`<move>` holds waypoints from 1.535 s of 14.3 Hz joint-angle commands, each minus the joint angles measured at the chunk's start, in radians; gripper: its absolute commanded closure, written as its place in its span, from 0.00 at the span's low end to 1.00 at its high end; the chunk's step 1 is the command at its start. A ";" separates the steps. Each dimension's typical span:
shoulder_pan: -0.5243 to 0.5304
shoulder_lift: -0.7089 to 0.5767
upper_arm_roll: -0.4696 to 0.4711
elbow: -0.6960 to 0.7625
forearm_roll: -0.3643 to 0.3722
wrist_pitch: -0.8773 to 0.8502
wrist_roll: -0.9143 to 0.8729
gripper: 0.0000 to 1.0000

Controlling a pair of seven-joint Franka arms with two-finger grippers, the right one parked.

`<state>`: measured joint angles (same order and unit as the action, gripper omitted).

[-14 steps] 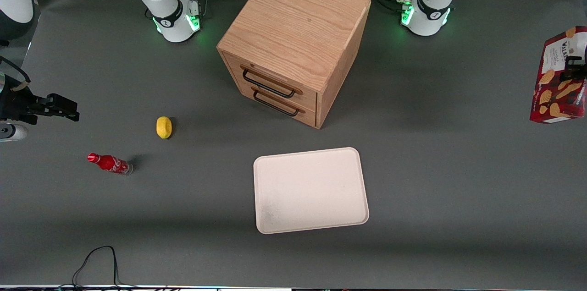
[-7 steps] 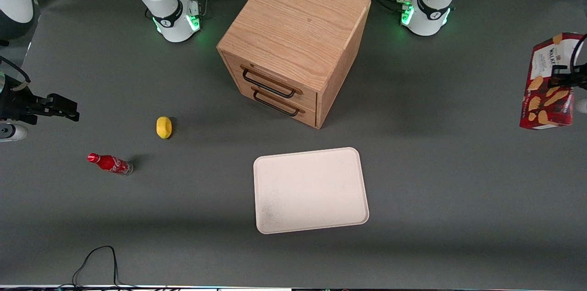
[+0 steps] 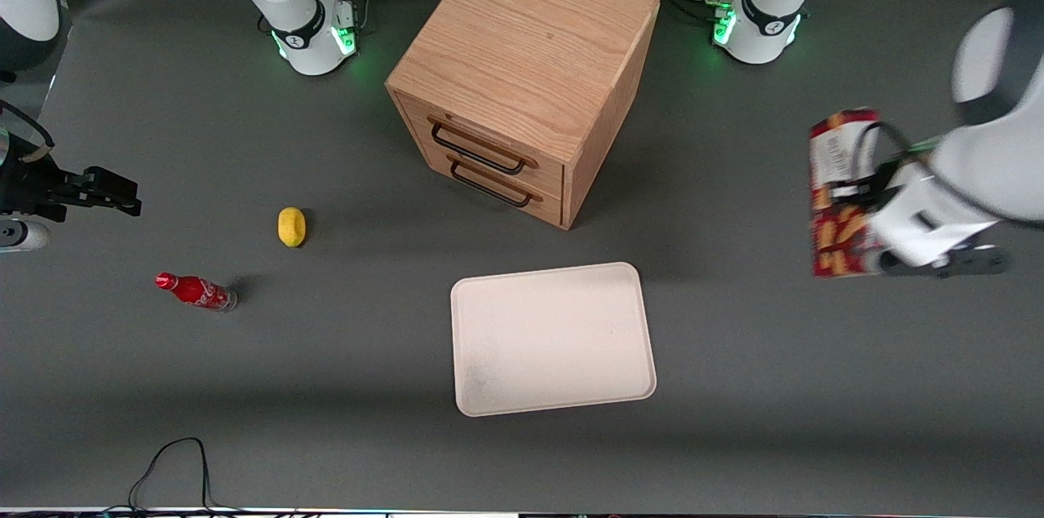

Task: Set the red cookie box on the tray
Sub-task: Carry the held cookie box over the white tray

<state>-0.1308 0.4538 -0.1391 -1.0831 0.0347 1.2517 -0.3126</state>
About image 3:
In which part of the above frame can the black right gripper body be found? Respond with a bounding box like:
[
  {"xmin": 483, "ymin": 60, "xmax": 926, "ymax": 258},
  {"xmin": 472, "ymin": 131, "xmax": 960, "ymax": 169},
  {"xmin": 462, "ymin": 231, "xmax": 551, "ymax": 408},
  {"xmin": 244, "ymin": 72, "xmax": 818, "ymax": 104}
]
[{"xmin": 0, "ymin": 139, "xmax": 71, "ymax": 223}]

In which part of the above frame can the red cookie box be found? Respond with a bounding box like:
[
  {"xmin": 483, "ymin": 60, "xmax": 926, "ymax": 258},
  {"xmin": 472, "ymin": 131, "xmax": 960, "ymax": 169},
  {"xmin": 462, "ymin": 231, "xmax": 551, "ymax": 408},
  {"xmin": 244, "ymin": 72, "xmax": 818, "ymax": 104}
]
[{"xmin": 809, "ymin": 108, "xmax": 890, "ymax": 279}]

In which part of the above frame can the beige plastic tray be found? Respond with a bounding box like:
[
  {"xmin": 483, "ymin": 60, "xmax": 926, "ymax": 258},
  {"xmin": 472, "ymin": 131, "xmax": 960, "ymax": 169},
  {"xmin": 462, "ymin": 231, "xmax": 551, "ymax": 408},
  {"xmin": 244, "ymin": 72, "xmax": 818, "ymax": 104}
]
[{"xmin": 450, "ymin": 261, "xmax": 658, "ymax": 418}]

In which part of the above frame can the red cola bottle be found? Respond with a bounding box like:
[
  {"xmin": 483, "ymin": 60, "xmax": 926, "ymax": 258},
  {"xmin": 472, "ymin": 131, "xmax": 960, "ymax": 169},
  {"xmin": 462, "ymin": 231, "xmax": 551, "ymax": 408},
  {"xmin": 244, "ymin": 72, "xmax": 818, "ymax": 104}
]
[{"xmin": 155, "ymin": 272, "xmax": 238, "ymax": 313}]

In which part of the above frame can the yellow lemon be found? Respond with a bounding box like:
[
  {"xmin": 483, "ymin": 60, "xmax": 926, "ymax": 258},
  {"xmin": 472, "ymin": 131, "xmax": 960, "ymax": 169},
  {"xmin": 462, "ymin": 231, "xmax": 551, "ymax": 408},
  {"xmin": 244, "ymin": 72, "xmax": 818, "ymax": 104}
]
[{"xmin": 277, "ymin": 206, "xmax": 307, "ymax": 248}]

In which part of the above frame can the wooden drawer front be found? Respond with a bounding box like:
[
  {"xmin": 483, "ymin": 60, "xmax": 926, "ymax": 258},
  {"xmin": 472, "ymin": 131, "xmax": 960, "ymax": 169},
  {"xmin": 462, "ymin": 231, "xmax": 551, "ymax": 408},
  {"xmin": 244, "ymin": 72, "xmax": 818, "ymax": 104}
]
[
  {"xmin": 405, "ymin": 126, "xmax": 566, "ymax": 228},
  {"xmin": 396, "ymin": 92, "xmax": 567, "ymax": 197}
]

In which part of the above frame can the wooden drawer cabinet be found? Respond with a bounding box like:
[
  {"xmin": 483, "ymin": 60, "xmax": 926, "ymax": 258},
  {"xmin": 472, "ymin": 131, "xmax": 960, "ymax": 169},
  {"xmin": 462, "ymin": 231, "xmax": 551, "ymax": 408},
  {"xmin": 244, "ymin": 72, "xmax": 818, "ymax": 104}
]
[{"xmin": 385, "ymin": 0, "xmax": 661, "ymax": 232}]

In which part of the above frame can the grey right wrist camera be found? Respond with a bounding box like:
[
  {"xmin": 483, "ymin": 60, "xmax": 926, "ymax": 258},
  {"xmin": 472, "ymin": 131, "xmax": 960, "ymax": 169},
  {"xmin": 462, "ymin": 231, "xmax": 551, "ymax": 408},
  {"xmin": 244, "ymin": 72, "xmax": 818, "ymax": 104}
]
[{"xmin": 0, "ymin": 219, "xmax": 51, "ymax": 253}]

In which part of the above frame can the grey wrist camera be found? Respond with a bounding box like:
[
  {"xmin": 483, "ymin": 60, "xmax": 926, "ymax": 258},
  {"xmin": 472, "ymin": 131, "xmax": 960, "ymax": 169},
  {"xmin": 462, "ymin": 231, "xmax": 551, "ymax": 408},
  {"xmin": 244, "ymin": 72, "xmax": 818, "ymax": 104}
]
[
  {"xmin": 869, "ymin": 163, "xmax": 992, "ymax": 268},
  {"xmin": 0, "ymin": 219, "xmax": 51, "ymax": 253}
]

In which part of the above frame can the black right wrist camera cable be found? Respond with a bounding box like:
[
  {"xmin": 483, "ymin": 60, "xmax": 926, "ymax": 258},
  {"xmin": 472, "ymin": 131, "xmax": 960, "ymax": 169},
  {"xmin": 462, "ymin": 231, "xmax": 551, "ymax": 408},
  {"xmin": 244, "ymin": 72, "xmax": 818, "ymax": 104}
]
[{"xmin": 0, "ymin": 99, "xmax": 55, "ymax": 165}]

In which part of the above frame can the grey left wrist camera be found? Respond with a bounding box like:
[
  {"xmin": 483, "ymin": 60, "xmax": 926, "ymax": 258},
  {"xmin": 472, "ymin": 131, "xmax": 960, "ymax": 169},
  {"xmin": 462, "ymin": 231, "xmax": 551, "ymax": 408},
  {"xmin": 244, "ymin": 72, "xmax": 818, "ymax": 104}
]
[{"xmin": 869, "ymin": 163, "xmax": 992, "ymax": 268}]

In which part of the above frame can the black cable on table edge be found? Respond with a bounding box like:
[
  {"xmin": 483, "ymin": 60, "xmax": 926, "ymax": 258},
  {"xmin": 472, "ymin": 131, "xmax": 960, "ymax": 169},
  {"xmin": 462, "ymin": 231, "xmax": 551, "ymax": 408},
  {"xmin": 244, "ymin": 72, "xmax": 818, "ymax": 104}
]
[{"xmin": 102, "ymin": 436, "xmax": 246, "ymax": 516}]

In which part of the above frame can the black wire drawer handle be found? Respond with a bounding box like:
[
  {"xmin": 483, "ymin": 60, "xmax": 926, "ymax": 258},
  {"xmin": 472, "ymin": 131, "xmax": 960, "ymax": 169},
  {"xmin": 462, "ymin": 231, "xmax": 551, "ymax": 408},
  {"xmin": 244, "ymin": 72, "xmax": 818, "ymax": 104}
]
[
  {"xmin": 447, "ymin": 153, "xmax": 543, "ymax": 209},
  {"xmin": 427, "ymin": 117, "xmax": 539, "ymax": 175}
]

